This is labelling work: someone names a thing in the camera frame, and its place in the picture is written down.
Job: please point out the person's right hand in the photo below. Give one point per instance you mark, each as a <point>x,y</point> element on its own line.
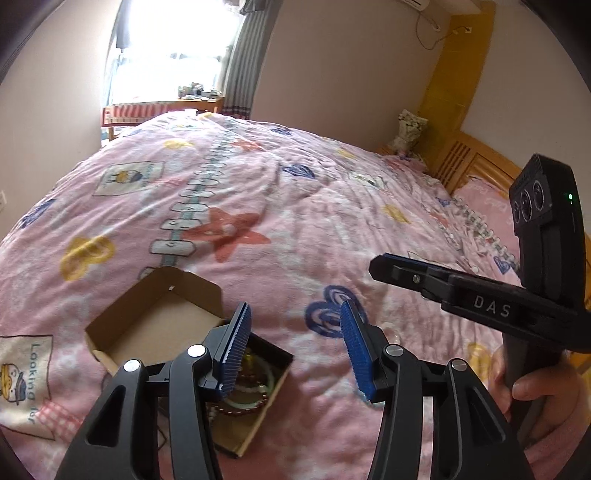
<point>538,383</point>

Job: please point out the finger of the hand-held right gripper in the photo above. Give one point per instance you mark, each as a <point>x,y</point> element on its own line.
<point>401,274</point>
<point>415,261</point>

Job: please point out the pink printed blanket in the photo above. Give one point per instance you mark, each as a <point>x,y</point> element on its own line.
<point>277,207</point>

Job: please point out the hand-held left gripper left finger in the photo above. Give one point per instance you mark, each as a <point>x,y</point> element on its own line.
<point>235,350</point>

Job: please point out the white air conditioner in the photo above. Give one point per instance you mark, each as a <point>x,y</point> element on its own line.
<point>418,3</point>

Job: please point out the window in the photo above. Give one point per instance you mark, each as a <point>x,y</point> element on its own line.
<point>171,46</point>

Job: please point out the pink printed pillow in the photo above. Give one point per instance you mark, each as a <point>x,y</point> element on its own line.
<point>485,203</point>

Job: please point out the green jade bangle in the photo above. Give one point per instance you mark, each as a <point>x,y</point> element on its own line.
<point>271,382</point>

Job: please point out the dark hanging garment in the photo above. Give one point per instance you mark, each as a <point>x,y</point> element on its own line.
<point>123,23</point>

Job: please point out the cluster of small desk ornaments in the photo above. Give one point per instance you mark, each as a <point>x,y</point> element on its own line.
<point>196,91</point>

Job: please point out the black cardboard box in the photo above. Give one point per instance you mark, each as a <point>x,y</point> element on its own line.
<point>152,318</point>

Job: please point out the wooden desk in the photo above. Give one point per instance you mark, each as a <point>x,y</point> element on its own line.
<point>205,105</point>

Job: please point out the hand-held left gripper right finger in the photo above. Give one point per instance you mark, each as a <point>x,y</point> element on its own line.
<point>355,350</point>

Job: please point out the wooden bed headboard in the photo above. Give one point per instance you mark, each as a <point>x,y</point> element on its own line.
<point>461,157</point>

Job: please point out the white wall socket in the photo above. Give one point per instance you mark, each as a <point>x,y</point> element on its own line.
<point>2,201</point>

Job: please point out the grey striped curtain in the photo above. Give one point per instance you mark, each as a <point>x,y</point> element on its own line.
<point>249,69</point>

